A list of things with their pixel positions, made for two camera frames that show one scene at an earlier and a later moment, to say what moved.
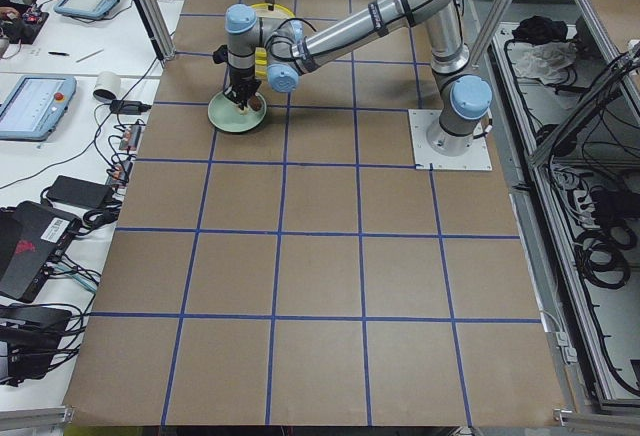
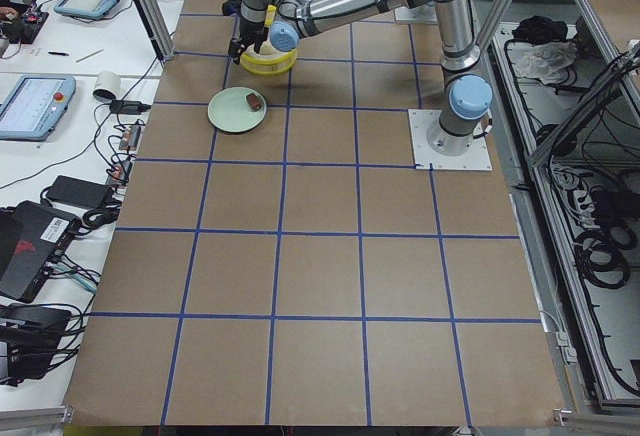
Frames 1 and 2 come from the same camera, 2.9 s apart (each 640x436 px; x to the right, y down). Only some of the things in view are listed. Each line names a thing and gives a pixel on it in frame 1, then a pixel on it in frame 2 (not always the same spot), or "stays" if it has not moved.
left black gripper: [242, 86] to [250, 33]
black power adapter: [81, 191] stays
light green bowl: [223, 114] stays
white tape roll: [108, 86] stays
